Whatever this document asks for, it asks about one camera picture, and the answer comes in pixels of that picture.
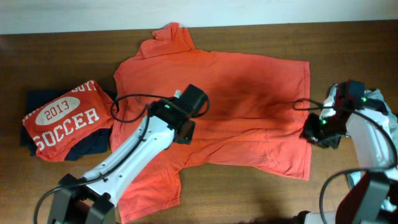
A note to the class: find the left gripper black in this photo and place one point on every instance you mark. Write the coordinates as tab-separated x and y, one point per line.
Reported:
185	134

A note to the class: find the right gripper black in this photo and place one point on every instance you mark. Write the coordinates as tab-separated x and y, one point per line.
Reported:
308	133

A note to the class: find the plain orange-red t-shirt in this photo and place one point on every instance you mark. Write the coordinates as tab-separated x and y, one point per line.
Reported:
251	121

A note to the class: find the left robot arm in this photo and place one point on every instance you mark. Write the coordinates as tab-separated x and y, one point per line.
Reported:
93	197

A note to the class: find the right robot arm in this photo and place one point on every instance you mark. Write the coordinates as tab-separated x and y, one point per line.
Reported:
348	111

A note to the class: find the light blue crumpled shirt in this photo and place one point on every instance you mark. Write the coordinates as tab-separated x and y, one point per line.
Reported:
388	115

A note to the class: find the folded red soccer shirt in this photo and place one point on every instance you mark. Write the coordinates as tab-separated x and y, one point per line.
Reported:
61	123

